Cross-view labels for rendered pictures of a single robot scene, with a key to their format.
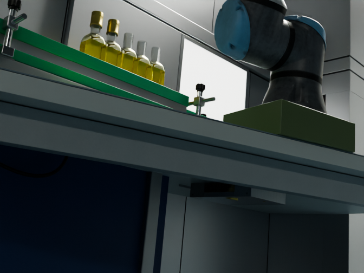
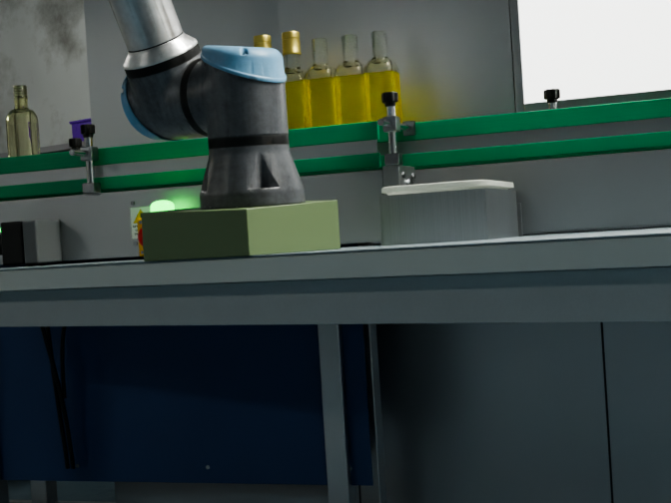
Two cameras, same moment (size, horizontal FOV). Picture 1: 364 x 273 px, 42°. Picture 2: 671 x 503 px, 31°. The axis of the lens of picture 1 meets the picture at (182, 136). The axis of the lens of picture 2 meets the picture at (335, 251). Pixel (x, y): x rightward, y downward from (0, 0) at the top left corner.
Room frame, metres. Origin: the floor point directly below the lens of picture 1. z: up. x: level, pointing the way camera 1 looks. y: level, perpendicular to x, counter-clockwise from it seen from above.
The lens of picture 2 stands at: (0.40, -1.85, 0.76)
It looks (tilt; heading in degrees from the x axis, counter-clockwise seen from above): 1 degrees down; 65
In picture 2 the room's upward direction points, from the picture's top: 4 degrees counter-clockwise
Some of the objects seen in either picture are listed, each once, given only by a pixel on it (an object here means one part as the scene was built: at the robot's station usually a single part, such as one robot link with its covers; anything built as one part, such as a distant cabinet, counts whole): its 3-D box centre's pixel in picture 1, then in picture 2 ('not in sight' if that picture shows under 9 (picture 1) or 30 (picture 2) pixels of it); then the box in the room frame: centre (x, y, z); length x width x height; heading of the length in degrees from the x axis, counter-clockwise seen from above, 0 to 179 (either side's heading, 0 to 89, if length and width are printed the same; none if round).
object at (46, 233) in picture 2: not in sight; (31, 243); (0.82, 0.43, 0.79); 0.08 x 0.08 x 0.08; 45
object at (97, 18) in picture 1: (96, 20); (263, 47); (1.25, 0.27, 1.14); 0.04 x 0.04 x 0.04
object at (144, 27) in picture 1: (171, 73); (501, 24); (1.65, 0.06, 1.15); 0.90 x 0.03 x 0.34; 135
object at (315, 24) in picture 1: (296, 51); (241, 90); (1.01, -0.24, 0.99); 0.13 x 0.12 x 0.14; 117
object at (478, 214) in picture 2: not in sight; (454, 217); (1.40, -0.16, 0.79); 0.27 x 0.17 x 0.08; 45
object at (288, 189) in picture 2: (293, 100); (251, 171); (1.01, -0.24, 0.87); 0.15 x 0.15 x 0.10
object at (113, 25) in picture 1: (112, 27); (291, 44); (1.29, 0.23, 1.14); 0.04 x 0.04 x 0.04
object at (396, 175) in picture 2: not in sight; (401, 186); (1.38, -0.01, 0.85); 0.09 x 0.04 x 0.07; 45
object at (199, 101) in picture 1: (193, 105); (395, 129); (1.37, -0.03, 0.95); 0.17 x 0.03 x 0.12; 45
